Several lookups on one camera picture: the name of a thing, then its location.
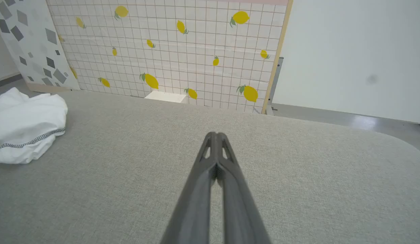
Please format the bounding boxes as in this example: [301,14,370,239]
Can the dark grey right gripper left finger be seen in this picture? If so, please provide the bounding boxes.
[162,132,217,244]

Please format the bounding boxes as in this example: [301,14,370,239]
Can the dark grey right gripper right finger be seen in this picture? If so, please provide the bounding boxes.
[217,132,271,244]

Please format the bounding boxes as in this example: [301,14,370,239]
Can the white garment with dark stitching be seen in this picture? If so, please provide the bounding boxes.
[0,87,68,165]

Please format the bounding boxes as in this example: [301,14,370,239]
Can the grey fabric sofa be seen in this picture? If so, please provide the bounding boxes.
[0,89,420,244]

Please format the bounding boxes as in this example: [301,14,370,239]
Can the white rectangular block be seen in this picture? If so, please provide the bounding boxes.
[145,90,187,103]

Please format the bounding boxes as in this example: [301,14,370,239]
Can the grey metal panel stand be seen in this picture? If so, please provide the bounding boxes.
[266,58,284,116]

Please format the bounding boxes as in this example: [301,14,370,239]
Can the lemon print tile panel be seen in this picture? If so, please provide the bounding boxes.
[46,0,293,115]

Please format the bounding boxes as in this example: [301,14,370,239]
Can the grey terrazzo pattern panel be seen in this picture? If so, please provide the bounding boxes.
[0,0,81,93]

